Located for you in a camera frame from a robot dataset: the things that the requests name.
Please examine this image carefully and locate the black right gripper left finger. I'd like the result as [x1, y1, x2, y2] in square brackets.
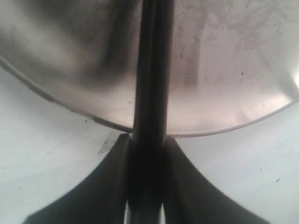
[24, 134, 131, 224]

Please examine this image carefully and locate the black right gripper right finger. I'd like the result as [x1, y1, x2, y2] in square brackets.
[163, 137, 267, 224]

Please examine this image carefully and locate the black handled knife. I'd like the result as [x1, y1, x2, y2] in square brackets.
[127, 0, 174, 224]

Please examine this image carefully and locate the clear tape scrap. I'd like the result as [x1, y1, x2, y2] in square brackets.
[98, 131, 119, 154]

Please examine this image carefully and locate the round steel plate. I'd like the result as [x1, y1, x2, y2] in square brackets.
[0, 0, 299, 137]

